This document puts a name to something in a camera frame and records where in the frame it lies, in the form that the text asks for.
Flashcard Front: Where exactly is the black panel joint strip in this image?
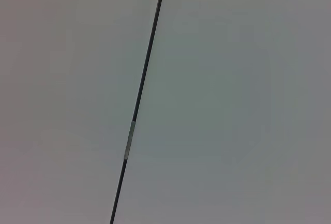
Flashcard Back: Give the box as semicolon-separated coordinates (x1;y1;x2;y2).
110;0;168;224

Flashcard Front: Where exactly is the grey clip on strip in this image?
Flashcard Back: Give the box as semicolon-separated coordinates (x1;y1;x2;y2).
124;121;136;159

